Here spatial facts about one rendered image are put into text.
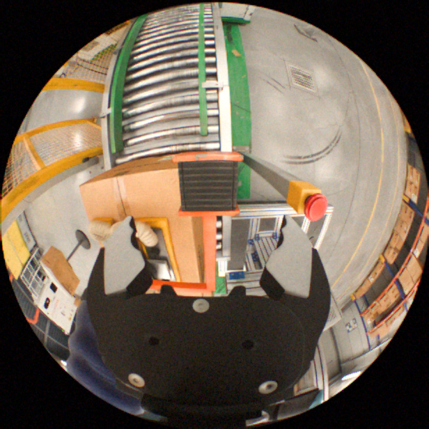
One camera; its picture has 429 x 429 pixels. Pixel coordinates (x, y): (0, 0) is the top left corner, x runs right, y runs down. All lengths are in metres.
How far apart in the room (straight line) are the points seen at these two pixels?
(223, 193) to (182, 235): 0.26
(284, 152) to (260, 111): 0.44
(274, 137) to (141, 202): 1.22
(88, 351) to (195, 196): 0.37
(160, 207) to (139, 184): 0.08
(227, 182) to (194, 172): 0.04
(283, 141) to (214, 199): 1.28
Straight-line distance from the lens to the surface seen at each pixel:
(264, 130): 1.36
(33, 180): 0.69
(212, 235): 0.24
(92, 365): 0.36
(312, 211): 0.35
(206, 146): 0.73
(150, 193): 0.39
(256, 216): 1.27
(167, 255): 0.46
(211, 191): 0.19
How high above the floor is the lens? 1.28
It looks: 60 degrees down
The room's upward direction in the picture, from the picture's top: 178 degrees clockwise
